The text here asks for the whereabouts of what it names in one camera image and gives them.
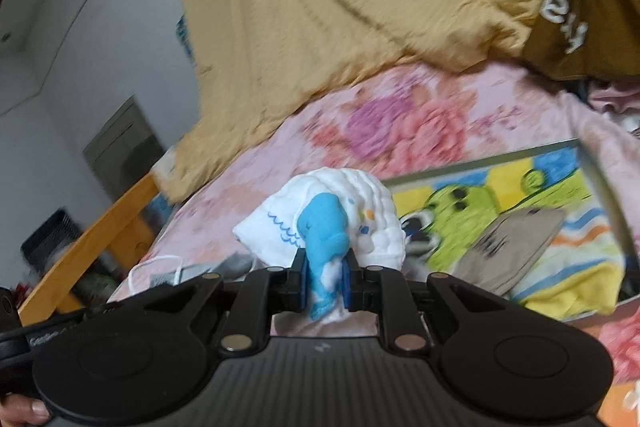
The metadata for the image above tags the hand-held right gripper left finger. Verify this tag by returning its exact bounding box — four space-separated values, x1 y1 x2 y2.
107 249 308 354

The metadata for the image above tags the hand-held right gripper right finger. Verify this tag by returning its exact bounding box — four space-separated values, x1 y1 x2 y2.
344 251 527 354

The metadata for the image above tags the white cloth with blue whale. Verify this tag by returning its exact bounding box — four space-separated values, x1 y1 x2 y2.
232 167 401 323

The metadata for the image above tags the grey brown cloth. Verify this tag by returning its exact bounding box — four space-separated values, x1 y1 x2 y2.
452 207 568 295

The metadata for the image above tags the colourful striped towel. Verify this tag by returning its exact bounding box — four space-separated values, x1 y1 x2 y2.
507 202 628 320

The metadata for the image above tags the person's left hand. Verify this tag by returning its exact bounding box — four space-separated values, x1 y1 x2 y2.
0 394 51 427

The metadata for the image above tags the small black white patterned cloth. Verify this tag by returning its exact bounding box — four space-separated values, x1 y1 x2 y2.
400 214 441 265

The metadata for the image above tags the black plastic crate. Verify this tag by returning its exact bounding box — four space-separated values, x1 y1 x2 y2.
20 207 83 280

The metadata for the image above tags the pink floral bedsheet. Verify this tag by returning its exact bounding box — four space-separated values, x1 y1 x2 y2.
107 62 640 427

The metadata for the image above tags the white lace cloth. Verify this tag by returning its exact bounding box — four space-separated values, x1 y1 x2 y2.
152 144 183 188

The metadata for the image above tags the grey door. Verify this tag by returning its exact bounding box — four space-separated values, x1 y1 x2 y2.
82 96 168 202

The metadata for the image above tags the yellow dotted blanket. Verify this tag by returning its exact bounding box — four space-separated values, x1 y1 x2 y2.
170 0 563 202

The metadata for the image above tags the wooden bed rail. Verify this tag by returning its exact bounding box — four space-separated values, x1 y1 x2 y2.
17 172 161 328

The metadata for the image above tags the white cord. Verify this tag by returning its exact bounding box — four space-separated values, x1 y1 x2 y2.
127 254 187 298

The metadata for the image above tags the small blue wall poster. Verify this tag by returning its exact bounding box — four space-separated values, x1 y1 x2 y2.
175 17 194 58

